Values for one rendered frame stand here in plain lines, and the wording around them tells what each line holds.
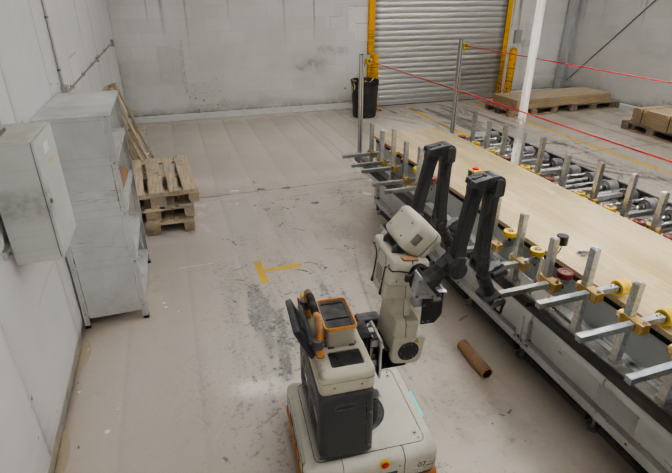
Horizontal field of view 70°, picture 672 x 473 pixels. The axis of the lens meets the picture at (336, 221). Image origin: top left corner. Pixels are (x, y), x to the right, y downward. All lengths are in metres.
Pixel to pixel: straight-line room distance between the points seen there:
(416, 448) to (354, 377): 0.60
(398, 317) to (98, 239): 2.24
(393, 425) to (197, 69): 8.14
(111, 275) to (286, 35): 7.04
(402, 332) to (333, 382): 0.40
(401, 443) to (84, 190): 2.49
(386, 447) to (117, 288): 2.27
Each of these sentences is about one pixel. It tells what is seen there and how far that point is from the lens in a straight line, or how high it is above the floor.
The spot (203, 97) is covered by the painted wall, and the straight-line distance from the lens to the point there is 9.87.
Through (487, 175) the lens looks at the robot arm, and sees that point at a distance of 1.93.
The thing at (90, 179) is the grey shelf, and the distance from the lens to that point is 3.54.
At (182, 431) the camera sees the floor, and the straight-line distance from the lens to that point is 3.11.
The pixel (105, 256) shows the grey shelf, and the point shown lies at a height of 0.57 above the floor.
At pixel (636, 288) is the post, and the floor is 1.11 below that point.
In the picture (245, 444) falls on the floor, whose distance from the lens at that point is 2.97.
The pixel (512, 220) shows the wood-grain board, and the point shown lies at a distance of 3.36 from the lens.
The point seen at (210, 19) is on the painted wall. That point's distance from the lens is 9.72.
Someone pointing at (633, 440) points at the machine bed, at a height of 0.17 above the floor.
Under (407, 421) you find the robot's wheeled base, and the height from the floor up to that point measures 0.28.
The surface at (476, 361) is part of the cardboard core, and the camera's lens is 3.41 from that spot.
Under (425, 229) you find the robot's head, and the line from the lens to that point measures 2.05.
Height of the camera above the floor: 2.26
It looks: 26 degrees down
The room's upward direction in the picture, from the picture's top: straight up
